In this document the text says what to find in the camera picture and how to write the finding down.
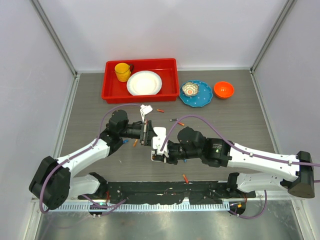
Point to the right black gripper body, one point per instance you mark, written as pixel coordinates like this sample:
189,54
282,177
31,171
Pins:
177,151

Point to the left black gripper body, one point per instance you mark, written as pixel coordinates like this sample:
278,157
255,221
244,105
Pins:
138,131

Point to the white remote control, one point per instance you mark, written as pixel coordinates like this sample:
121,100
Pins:
160,131

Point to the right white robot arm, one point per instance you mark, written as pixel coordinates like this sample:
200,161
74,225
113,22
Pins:
274,172

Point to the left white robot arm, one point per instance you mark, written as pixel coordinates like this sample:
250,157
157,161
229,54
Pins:
56,180

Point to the red battery near base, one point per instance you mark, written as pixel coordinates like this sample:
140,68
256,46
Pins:
185,179

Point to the red plastic tray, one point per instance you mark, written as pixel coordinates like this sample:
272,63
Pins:
115,92

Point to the white paper plate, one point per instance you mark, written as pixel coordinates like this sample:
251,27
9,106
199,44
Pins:
144,83

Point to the blue dotted plate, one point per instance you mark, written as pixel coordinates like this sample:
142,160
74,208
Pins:
203,97

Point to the small patterned bowl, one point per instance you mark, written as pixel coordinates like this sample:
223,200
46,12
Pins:
190,89

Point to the yellow mug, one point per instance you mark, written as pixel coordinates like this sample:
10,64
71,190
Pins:
123,71

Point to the orange plastic bowl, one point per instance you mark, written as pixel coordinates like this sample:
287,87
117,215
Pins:
223,90

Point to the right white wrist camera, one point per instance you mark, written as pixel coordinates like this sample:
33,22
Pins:
159,152

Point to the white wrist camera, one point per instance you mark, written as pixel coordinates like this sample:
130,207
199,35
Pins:
159,152
145,110

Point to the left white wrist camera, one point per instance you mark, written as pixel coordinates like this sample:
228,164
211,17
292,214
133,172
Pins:
145,110

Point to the slotted cable duct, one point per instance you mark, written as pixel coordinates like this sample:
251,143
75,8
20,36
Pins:
185,206

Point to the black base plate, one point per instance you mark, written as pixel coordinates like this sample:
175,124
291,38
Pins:
168,193

